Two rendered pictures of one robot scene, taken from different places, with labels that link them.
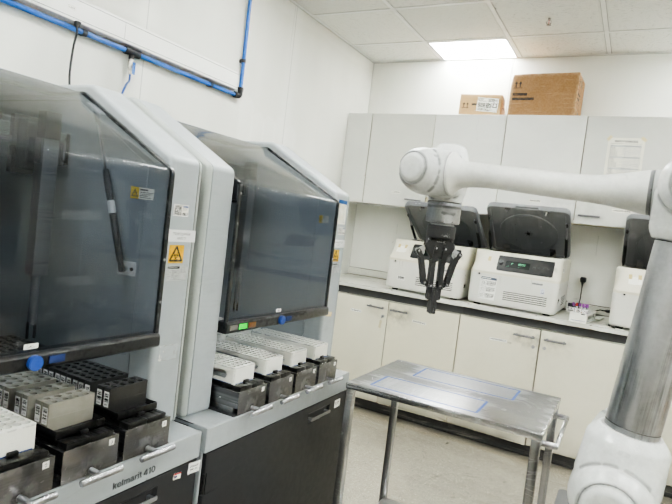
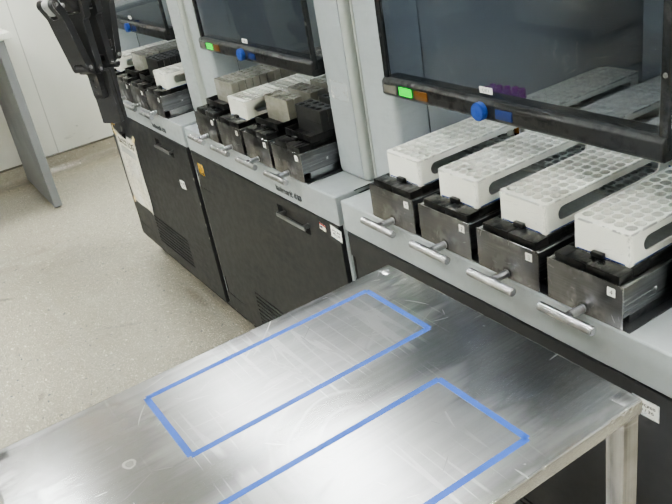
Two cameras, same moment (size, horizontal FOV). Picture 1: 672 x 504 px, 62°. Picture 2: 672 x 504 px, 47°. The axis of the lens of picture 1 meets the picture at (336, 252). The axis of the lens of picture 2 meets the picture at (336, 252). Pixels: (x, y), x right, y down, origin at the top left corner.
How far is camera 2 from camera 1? 245 cm
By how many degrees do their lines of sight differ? 118
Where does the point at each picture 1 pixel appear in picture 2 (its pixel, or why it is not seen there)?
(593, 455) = not seen: outside the picture
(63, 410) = (272, 104)
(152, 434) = (289, 162)
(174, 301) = (329, 27)
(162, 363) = (336, 101)
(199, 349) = (372, 104)
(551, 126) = not seen: outside the picture
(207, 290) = (362, 20)
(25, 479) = (231, 135)
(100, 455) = (261, 151)
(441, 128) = not seen: outside the picture
